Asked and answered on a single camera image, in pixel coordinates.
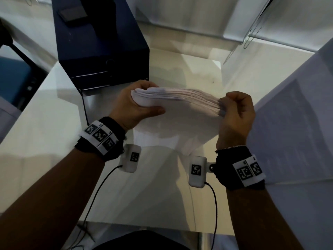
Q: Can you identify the small black flat device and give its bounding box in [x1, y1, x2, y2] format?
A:
[57, 7, 88, 23]

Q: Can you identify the black left wristband with markers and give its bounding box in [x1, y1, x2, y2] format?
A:
[75, 116, 127, 162]

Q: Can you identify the person's black clothing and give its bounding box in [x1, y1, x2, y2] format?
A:
[91, 230, 201, 250]

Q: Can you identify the black right camera cable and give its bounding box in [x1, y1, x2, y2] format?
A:
[205, 182, 218, 250]

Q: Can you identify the black left camera cable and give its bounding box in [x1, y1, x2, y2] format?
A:
[68, 165, 123, 250]

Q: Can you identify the stack of white paper sheets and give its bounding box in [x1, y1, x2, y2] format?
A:
[131, 87, 227, 154]

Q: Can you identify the blind bead chain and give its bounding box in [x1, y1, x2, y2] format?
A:
[243, 0, 277, 49]

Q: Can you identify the dark blue paper shredder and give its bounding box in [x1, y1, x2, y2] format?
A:
[51, 0, 150, 96]

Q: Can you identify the thin wrist bracelet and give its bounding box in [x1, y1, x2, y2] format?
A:
[215, 145, 247, 154]

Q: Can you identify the large white printed sheet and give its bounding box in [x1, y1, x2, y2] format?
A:
[247, 38, 333, 186]

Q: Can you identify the black wristband with markers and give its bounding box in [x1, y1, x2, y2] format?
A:
[75, 116, 127, 162]
[215, 146, 266, 191]

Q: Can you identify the white window blind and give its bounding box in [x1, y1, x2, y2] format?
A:
[223, 0, 333, 53]

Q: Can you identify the person's left hand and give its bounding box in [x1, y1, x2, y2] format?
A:
[109, 80, 166, 132]

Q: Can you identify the black camera cable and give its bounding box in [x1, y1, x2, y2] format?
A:
[205, 182, 218, 250]
[68, 165, 123, 250]

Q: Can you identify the black right wristband with markers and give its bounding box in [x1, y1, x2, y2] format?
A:
[215, 146, 266, 191]

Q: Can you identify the person's right forearm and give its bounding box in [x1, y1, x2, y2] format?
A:
[226, 183, 305, 250]

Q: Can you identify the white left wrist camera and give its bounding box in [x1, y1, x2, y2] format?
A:
[119, 144, 142, 173]

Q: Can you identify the person's right hand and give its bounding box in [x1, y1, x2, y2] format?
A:
[217, 91, 257, 151]

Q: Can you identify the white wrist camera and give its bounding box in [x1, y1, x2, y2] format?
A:
[119, 144, 142, 173]
[188, 156, 209, 188]

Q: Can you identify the person's left forearm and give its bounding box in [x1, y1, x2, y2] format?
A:
[0, 148, 105, 250]

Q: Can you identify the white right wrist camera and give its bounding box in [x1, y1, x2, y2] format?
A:
[188, 156, 209, 188]

